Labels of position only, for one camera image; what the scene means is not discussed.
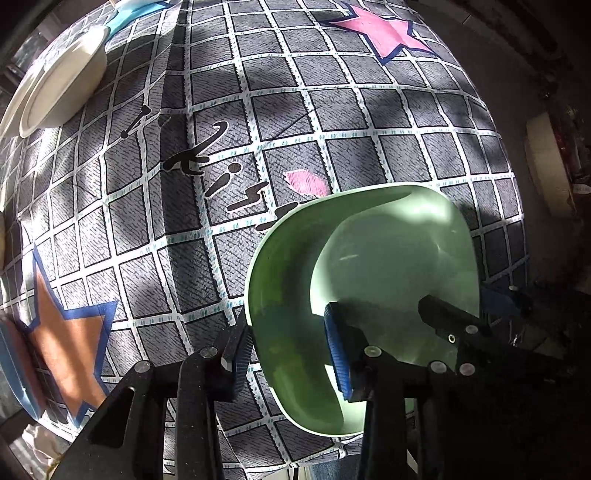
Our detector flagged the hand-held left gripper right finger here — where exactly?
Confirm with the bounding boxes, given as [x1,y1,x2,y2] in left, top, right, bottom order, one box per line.
[323,302,536,480]

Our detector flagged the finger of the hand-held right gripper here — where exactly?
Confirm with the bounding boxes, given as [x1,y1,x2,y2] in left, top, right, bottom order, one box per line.
[479,284,568,352]
[418,294,509,377]

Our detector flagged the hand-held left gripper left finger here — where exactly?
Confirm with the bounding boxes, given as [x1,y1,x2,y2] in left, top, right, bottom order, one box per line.
[48,311,254,480]

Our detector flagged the green bowl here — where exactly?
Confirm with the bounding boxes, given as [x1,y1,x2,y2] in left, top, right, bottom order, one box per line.
[245,183,483,437]

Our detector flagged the white plate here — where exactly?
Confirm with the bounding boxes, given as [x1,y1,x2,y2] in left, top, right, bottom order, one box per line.
[19,27,110,138]
[0,69,35,139]

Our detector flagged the person's blue jeans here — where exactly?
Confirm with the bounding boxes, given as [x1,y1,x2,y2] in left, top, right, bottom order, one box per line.
[308,455,366,480]

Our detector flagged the beige box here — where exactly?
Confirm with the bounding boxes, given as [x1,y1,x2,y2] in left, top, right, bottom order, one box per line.
[525,111,580,217]

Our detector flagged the light blue plate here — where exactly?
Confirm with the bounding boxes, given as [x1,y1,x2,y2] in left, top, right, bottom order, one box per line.
[105,0,174,34]
[0,318,43,422]

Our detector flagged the grey checked star-print tablecloth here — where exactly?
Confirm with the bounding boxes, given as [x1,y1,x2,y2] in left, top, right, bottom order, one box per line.
[0,0,529,474]

